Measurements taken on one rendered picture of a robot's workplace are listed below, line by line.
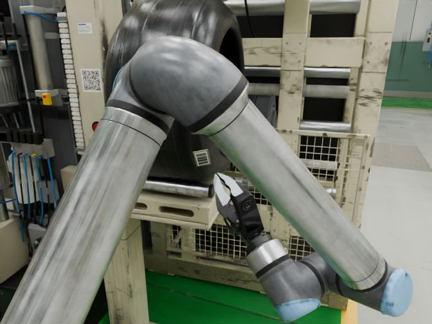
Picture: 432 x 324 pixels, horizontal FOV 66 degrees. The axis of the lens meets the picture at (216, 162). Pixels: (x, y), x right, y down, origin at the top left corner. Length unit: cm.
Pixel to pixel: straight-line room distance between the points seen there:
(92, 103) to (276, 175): 83
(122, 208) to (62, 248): 10
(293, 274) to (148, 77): 51
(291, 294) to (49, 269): 47
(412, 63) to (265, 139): 986
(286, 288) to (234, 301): 124
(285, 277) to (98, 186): 44
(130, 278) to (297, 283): 86
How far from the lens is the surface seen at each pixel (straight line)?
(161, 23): 92
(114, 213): 53
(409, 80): 1033
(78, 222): 53
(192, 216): 105
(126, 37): 93
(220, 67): 46
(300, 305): 75
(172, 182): 106
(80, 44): 120
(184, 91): 45
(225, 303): 196
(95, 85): 119
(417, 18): 1037
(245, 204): 73
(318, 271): 80
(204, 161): 91
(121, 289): 152
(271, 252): 76
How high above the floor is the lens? 133
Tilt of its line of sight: 20 degrees down
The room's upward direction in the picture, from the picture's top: straight up
